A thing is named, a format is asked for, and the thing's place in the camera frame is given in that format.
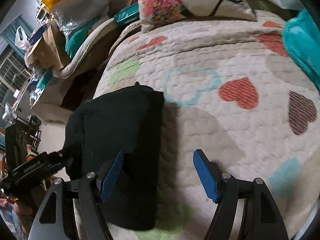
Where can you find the floral print pillow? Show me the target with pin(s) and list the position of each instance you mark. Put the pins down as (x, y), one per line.
(190, 2)

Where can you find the window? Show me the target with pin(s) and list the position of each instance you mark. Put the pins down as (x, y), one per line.
(10, 70)

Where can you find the white plastic bag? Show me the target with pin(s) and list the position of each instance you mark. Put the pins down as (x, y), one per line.
(22, 40)

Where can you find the teal tissue packet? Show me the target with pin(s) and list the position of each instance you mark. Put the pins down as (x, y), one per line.
(126, 15)

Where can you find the teal curtain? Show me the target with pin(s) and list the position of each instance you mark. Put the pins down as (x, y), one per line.
(12, 30)

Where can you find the teal folded cloth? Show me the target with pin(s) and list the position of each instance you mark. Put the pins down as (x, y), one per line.
(75, 42)

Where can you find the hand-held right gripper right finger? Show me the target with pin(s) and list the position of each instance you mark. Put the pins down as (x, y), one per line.
(206, 177)

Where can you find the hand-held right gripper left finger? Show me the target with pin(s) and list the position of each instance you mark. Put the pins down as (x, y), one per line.
(111, 177)

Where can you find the cardboard box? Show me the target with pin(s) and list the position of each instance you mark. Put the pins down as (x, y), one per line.
(47, 50)

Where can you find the small white fan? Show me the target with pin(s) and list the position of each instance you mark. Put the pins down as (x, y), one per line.
(8, 113)

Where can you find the heart print quilted bedspread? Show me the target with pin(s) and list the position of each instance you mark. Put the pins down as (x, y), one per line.
(225, 130)

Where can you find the clear plastic bag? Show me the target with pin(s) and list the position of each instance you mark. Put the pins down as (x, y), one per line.
(77, 12)

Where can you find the black pants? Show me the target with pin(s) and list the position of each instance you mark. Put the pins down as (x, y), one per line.
(120, 130)

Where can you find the teal fleece blanket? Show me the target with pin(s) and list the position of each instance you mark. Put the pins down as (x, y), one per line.
(302, 45)

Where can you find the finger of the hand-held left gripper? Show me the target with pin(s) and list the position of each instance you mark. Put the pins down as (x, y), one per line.
(61, 158)

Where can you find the beige padded cushion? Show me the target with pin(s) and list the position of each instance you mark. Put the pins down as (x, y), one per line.
(82, 57)

